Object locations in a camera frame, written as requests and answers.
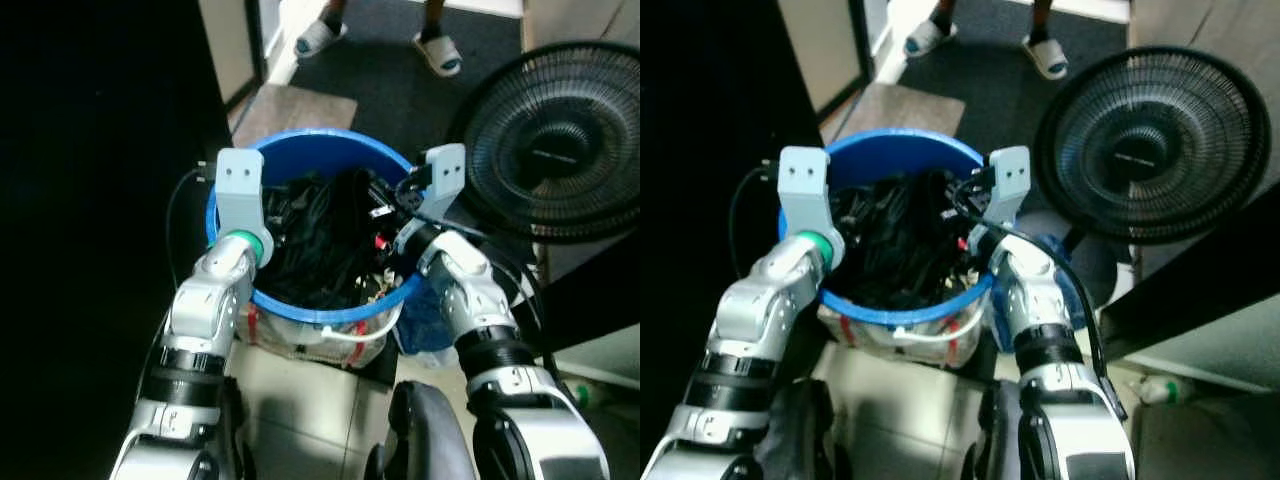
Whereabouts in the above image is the plastic bottle green cap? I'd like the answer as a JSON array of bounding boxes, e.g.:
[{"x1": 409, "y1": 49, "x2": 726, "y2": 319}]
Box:
[
  {"x1": 1138, "y1": 374, "x2": 1198, "y2": 407},
  {"x1": 568, "y1": 380, "x2": 613, "y2": 408}
]

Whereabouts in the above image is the beige door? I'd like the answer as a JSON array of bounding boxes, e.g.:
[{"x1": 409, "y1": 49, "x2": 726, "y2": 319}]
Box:
[
  {"x1": 198, "y1": 0, "x2": 266, "y2": 109},
  {"x1": 778, "y1": 0, "x2": 866, "y2": 116}
]

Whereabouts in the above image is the dark grey robot right leg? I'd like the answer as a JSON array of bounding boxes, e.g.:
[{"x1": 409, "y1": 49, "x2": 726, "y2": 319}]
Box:
[{"x1": 962, "y1": 380, "x2": 1023, "y2": 480}]

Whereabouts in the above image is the dark grey robot leg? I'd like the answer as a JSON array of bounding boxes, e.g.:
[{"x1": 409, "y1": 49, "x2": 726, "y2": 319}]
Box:
[
  {"x1": 365, "y1": 380, "x2": 478, "y2": 480},
  {"x1": 962, "y1": 380, "x2": 1023, "y2": 480},
  {"x1": 757, "y1": 378, "x2": 839, "y2": 480}
]

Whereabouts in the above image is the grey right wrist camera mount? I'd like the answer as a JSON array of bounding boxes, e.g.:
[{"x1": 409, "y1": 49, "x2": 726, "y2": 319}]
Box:
[
  {"x1": 405, "y1": 143, "x2": 468, "y2": 236},
  {"x1": 975, "y1": 146, "x2": 1032, "y2": 236}
]

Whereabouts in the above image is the blue laundry basket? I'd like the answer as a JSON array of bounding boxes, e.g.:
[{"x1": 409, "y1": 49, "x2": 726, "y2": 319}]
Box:
[
  {"x1": 778, "y1": 128, "x2": 1001, "y2": 329},
  {"x1": 205, "y1": 128, "x2": 433, "y2": 326}
]

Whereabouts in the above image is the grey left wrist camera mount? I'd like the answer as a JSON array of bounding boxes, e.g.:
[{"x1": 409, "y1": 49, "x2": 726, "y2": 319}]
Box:
[
  {"x1": 214, "y1": 148, "x2": 273, "y2": 266},
  {"x1": 777, "y1": 146, "x2": 846, "y2": 269}
]

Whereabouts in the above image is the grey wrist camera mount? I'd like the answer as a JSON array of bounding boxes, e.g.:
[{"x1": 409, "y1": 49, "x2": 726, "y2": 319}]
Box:
[
  {"x1": 975, "y1": 146, "x2": 1032, "y2": 236},
  {"x1": 214, "y1": 148, "x2": 273, "y2": 266},
  {"x1": 777, "y1": 146, "x2": 846, "y2": 269},
  {"x1": 405, "y1": 143, "x2": 468, "y2": 236}
]

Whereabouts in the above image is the clear plastic container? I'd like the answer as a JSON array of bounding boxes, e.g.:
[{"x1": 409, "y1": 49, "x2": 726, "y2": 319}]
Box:
[
  {"x1": 240, "y1": 295, "x2": 396, "y2": 369},
  {"x1": 815, "y1": 300, "x2": 986, "y2": 369}
]

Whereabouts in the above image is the black electric fan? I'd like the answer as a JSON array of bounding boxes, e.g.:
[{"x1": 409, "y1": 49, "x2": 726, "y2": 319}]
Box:
[
  {"x1": 1032, "y1": 45, "x2": 1273, "y2": 246},
  {"x1": 452, "y1": 40, "x2": 641, "y2": 246}
]

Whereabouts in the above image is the dark grey robot left leg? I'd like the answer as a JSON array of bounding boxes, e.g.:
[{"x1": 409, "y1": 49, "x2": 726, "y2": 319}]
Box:
[
  {"x1": 365, "y1": 380, "x2": 478, "y2": 480},
  {"x1": 757, "y1": 378, "x2": 839, "y2": 480}
]

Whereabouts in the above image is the person's leg with sandal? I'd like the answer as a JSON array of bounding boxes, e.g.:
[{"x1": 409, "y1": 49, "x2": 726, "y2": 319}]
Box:
[
  {"x1": 903, "y1": 0, "x2": 959, "y2": 58},
  {"x1": 295, "y1": 0, "x2": 351, "y2": 59},
  {"x1": 1022, "y1": 0, "x2": 1069, "y2": 81},
  {"x1": 413, "y1": 0, "x2": 464, "y2": 78}
]

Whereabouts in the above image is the person's left leg with sandal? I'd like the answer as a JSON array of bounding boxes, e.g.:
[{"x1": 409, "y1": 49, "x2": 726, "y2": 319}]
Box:
[
  {"x1": 1022, "y1": 0, "x2": 1069, "y2": 81},
  {"x1": 413, "y1": 0, "x2": 464, "y2": 78}
]

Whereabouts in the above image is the brown doormat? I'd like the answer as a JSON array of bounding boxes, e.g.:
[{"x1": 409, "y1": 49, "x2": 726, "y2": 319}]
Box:
[
  {"x1": 818, "y1": 82, "x2": 926, "y2": 146},
  {"x1": 228, "y1": 84, "x2": 359, "y2": 151}
]

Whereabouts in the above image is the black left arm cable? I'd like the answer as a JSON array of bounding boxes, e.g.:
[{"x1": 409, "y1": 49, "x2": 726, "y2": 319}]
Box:
[
  {"x1": 163, "y1": 165, "x2": 219, "y2": 296},
  {"x1": 727, "y1": 163, "x2": 783, "y2": 286}
]

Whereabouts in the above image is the black garment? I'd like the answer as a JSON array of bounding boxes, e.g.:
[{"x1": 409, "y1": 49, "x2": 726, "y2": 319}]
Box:
[
  {"x1": 262, "y1": 168, "x2": 421, "y2": 309},
  {"x1": 828, "y1": 168, "x2": 986, "y2": 309}
]

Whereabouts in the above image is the person's right leg with sandal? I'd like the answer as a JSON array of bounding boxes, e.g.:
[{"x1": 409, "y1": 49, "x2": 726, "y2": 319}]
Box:
[
  {"x1": 295, "y1": 0, "x2": 351, "y2": 59},
  {"x1": 903, "y1": 0, "x2": 959, "y2": 58}
]

